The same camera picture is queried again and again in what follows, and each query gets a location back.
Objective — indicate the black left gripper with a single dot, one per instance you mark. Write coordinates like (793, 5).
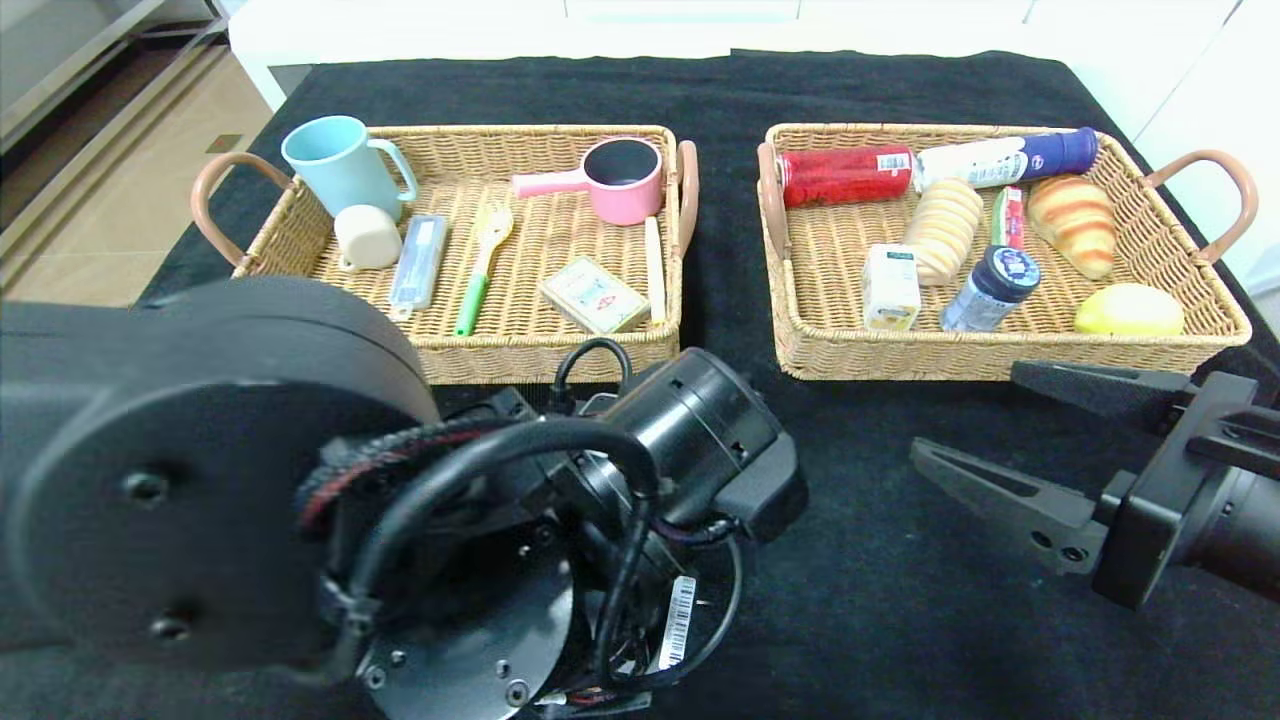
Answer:
(678, 622)

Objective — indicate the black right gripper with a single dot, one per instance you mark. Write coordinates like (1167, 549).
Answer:
(1152, 495)

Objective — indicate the small white juice box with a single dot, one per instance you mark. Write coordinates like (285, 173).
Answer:
(890, 290)

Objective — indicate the green snack packet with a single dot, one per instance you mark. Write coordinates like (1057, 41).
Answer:
(1008, 215)

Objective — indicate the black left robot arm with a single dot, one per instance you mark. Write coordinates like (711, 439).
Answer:
(200, 450)

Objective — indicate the yellow lemon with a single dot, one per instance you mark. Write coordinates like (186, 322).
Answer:
(1128, 311)

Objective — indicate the small clear bottle dark cap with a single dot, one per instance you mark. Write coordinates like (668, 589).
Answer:
(985, 294)

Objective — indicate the black table cloth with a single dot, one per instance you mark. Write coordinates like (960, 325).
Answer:
(850, 650)

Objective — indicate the golden croissant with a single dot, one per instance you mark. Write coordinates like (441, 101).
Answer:
(1075, 224)

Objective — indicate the striped spiral bread roll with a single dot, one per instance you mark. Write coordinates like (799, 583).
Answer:
(945, 230)

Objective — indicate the white bottle with blue cap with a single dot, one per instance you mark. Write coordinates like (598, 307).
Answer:
(1000, 160)

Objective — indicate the green card box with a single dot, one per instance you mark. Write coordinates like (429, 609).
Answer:
(595, 297)

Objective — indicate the red drink can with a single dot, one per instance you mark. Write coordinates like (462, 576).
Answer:
(845, 177)

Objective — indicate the pale wooden stick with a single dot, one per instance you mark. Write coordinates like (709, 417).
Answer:
(655, 270)

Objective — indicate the clear plastic case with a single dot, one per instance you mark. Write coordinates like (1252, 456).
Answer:
(418, 263)

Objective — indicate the small cream cup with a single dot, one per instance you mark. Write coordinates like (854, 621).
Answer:
(367, 238)

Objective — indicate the light blue mug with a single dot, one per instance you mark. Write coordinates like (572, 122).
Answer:
(337, 168)

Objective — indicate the brass floor outlet cover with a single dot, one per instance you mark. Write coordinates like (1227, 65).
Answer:
(227, 144)

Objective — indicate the grey metal shelf unit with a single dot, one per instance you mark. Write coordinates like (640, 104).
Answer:
(60, 60)

